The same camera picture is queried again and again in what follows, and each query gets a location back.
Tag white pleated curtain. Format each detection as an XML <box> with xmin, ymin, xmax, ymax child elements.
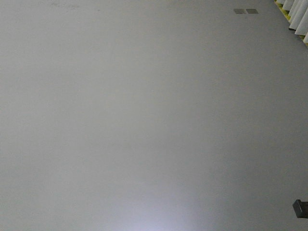
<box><xmin>274</xmin><ymin>0</ymin><xmax>308</xmax><ymax>46</ymax></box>

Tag grey floor outlet plates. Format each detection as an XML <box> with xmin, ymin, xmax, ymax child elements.
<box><xmin>233</xmin><ymin>8</ymin><xmax>258</xmax><ymax>14</ymax></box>

